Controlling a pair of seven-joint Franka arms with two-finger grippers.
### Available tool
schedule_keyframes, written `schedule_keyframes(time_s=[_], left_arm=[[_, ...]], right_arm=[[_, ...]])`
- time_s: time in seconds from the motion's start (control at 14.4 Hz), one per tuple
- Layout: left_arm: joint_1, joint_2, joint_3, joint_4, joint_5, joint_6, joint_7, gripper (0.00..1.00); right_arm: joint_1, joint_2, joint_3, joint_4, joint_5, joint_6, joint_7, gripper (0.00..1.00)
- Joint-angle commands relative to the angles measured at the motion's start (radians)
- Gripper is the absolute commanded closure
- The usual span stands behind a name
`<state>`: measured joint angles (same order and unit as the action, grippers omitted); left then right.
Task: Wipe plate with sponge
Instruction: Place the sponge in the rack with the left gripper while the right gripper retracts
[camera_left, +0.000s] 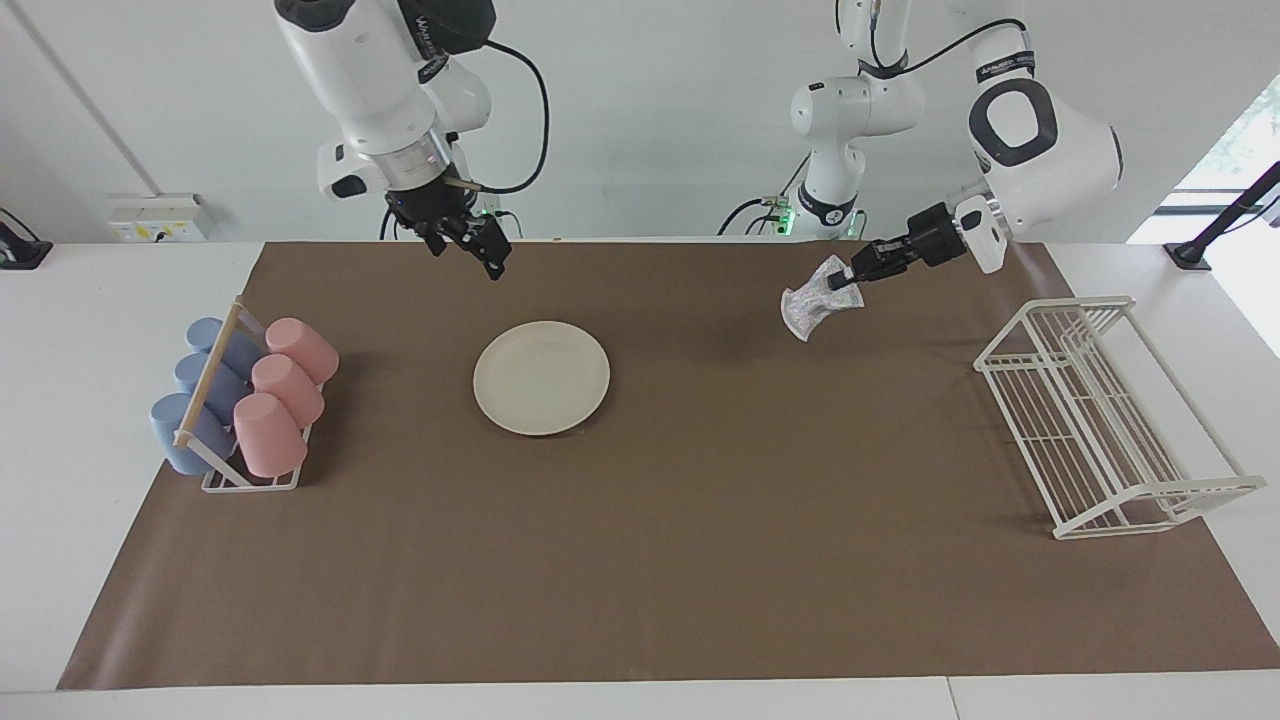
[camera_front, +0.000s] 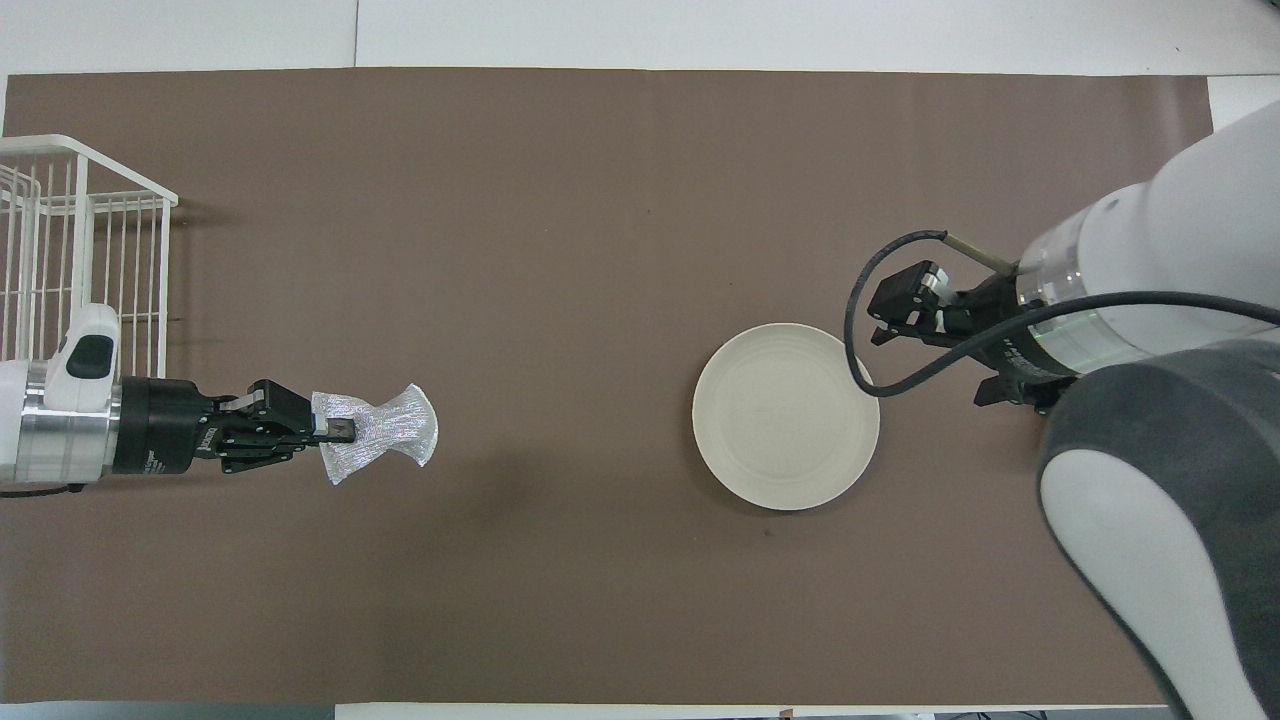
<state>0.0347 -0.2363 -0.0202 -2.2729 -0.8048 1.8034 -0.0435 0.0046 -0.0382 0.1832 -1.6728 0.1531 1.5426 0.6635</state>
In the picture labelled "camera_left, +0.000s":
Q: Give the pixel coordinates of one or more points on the round white plate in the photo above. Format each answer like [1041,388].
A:
[540,378]

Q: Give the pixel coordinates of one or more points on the pink cup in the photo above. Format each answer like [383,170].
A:
[270,440]
[305,350]
[290,392]

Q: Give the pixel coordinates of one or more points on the bright window opening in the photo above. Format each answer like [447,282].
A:
[1250,130]

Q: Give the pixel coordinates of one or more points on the brown table mat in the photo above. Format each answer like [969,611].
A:
[700,520]

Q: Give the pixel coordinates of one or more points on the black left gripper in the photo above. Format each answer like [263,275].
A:
[935,238]

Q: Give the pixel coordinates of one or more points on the clear plastic bag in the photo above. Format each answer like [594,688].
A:
[812,305]

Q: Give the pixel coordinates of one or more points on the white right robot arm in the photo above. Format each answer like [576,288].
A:
[360,80]

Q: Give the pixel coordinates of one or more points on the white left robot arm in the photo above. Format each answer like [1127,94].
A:
[1070,150]

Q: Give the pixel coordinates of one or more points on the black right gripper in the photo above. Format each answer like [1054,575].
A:
[435,205]

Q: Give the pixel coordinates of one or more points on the black table clamp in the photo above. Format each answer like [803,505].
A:
[20,250]

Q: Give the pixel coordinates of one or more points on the black clamp stand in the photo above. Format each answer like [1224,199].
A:
[1225,215]

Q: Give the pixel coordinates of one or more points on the white cup holder rack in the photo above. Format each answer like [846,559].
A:
[210,385]

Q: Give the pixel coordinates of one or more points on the blue cup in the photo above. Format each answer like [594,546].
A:
[180,440]
[205,380]
[225,340]

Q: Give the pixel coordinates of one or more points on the white wall outlet box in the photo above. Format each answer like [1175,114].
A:
[160,218]

